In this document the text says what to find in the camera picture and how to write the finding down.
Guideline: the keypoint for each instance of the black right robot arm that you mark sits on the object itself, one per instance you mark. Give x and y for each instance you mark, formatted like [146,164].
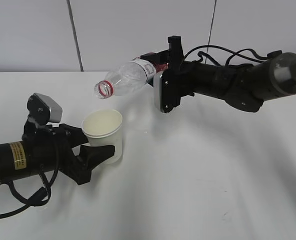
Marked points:
[244,83]

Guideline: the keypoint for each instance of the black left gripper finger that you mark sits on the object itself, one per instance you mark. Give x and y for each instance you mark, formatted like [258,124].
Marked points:
[92,156]
[70,137]

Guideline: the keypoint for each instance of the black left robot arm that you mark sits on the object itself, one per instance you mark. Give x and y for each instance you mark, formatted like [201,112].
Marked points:
[13,161]

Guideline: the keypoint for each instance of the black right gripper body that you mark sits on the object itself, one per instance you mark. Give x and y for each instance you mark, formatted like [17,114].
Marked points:
[205,79]

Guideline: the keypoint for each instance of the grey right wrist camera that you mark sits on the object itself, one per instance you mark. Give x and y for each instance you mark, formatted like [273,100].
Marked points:
[169,88]

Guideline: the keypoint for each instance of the white paper cup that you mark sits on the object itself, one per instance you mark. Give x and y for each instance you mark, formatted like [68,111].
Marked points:
[104,127]

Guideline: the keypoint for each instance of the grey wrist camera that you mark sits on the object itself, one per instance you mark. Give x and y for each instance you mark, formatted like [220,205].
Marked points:
[169,88]
[43,109]

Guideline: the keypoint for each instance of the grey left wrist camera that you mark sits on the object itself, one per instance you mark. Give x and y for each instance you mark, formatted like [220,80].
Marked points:
[43,109]

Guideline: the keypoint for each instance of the clear plastic water bottle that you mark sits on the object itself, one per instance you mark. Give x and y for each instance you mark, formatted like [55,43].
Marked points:
[128,78]

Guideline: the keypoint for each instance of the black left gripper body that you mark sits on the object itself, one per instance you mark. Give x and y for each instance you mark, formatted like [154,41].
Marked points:
[41,146]

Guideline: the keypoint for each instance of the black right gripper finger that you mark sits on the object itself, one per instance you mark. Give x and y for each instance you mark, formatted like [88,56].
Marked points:
[158,59]
[175,53]

